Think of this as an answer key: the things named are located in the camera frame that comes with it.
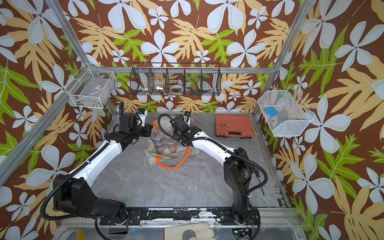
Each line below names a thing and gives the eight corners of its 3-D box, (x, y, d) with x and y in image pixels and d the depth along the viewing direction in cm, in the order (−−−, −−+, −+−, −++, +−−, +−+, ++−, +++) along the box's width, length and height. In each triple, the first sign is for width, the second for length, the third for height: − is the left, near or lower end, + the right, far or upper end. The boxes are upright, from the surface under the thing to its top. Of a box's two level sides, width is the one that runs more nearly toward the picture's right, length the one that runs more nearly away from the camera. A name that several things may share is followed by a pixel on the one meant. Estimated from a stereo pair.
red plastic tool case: (216, 139, 107) (217, 133, 102) (213, 120, 119) (214, 114, 114) (253, 139, 107) (256, 134, 102) (247, 120, 119) (250, 114, 114)
